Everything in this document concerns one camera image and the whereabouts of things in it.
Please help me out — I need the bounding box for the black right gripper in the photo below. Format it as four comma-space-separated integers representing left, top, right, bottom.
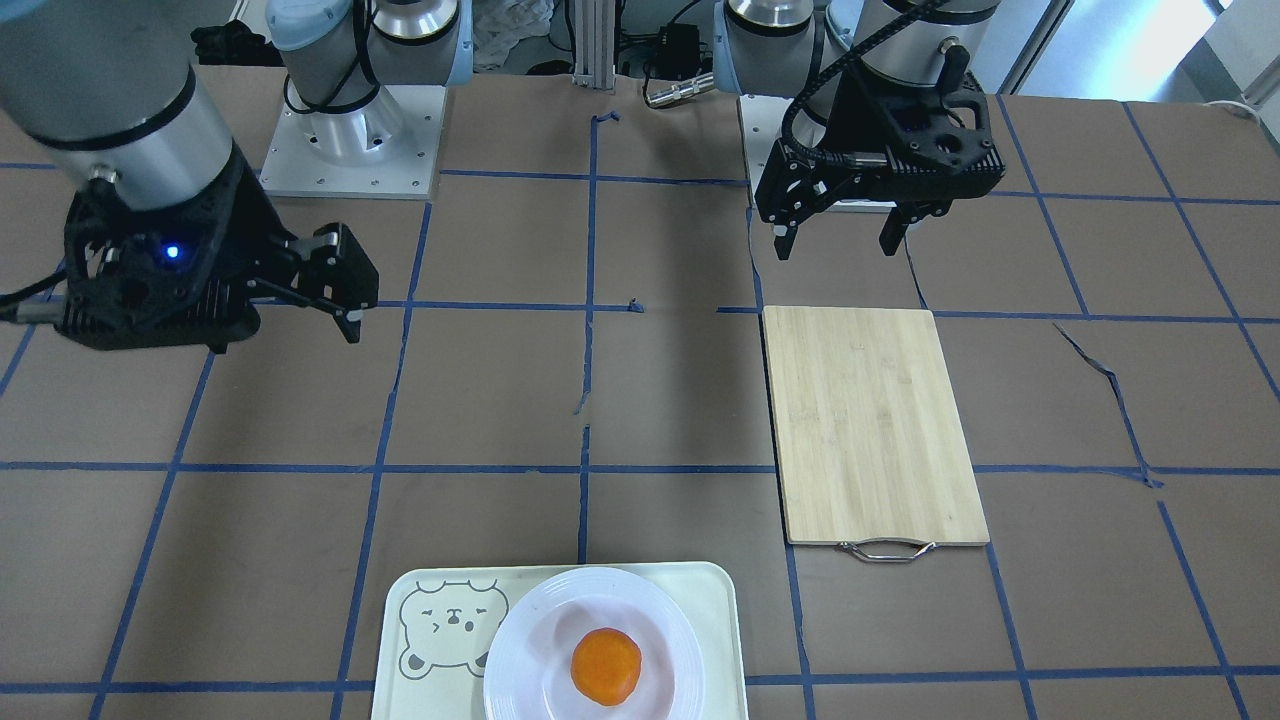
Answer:
55, 149, 379, 351

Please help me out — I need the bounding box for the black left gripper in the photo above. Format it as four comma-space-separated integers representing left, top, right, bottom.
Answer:
754, 60, 1006, 261

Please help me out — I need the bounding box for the white round plate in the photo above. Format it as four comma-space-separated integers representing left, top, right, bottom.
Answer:
483, 568, 707, 719

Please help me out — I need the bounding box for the orange fruit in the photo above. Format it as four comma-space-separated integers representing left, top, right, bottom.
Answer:
570, 626, 644, 707

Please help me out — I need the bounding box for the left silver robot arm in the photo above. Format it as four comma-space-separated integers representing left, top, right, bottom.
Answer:
712, 1, 1006, 260

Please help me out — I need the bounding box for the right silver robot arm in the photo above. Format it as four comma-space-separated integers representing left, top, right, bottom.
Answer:
3, 1, 475, 354

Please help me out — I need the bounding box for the cream tray with bear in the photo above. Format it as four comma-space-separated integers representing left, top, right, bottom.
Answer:
372, 561, 749, 719

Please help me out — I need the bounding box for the wooden cutting board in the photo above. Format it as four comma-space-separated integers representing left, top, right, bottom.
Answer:
762, 305, 989, 562

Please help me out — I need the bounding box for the aluminium frame post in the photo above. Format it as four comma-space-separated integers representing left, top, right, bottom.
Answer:
571, 0, 620, 94

